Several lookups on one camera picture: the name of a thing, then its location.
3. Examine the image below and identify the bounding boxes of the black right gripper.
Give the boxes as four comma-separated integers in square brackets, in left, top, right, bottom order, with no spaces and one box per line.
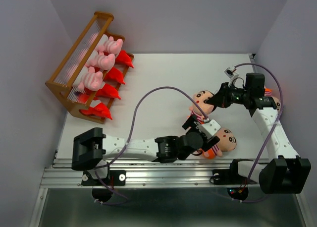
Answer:
[206,81,250,108]

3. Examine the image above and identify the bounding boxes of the boy doll orange pants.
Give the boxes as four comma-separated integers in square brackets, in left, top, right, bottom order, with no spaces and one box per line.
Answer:
[202,127,237,159]
[189,90,216,124]
[264,87,281,113]

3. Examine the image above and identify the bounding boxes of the red shark plush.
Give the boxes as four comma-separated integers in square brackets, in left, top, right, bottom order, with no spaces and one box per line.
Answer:
[81,83,122,100]
[115,50,134,68]
[75,91,112,120]
[103,67,125,85]

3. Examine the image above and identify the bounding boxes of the pink striped pig plush back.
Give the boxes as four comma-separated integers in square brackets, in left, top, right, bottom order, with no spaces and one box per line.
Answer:
[85,50,115,71]

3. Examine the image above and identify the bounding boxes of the pink striped pig plush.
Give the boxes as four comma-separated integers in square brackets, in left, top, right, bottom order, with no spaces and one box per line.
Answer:
[85,50,115,71]
[72,66,103,91]
[94,34,123,56]

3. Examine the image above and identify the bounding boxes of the pink striped pig plush front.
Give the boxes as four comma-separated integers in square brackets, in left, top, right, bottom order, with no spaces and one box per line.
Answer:
[94,34,123,56]

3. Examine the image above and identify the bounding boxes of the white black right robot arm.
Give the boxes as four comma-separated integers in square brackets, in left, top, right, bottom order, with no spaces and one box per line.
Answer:
[208,73,311,194]

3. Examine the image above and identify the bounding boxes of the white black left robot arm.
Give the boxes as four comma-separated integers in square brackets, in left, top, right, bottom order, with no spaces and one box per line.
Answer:
[71,115,221,185]

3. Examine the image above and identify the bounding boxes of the wooden tiered shelf rack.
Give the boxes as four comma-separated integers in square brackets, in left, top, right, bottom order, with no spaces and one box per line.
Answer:
[46,11,131,123]

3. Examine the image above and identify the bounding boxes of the boy doll orange pants front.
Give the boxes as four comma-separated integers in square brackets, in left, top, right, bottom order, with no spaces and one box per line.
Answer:
[202,127,237,159]

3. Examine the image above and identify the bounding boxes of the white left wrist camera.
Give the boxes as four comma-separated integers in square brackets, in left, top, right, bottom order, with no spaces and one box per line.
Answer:
[197,119,221,139]

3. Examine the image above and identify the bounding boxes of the aluminium front mounting rail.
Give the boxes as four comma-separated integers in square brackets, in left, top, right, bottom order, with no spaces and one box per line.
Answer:
[39,158,303,189]

